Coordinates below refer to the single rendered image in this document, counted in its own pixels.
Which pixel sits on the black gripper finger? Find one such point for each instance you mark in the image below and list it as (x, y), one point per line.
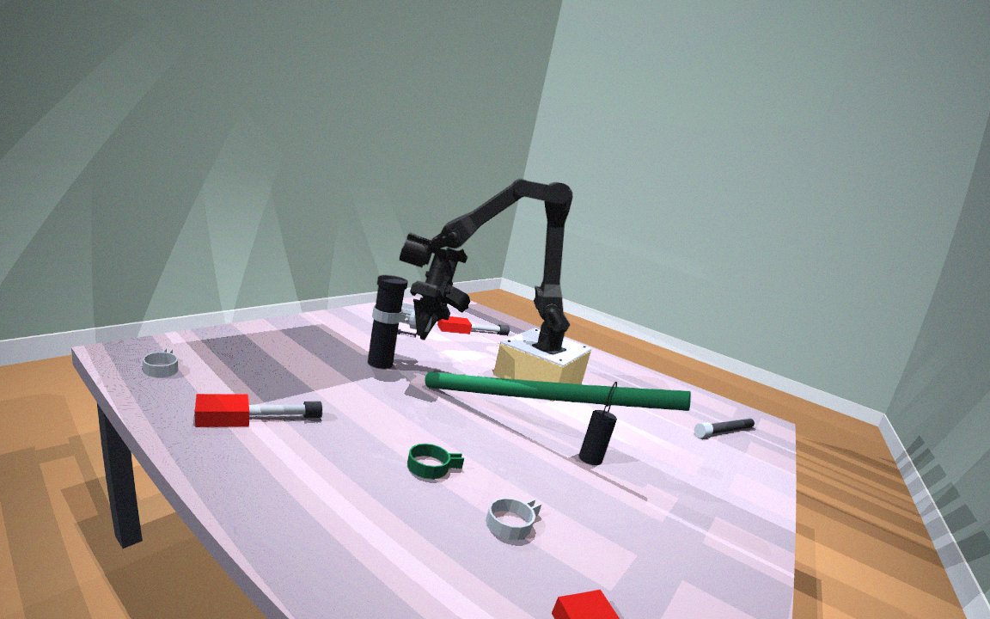
(434, 318)
(423, 313)

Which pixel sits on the black cylinder with wire loop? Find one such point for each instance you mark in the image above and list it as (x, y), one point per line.
(598, 435)

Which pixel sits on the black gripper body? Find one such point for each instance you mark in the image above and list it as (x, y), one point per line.
(430, 289)

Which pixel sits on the green cylinder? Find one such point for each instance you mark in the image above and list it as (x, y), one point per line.
(586, 393)

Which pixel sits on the dark green ring clamp with tab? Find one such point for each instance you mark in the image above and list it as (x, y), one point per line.
(449, 460)

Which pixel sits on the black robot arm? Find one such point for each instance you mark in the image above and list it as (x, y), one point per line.
(548, 297)

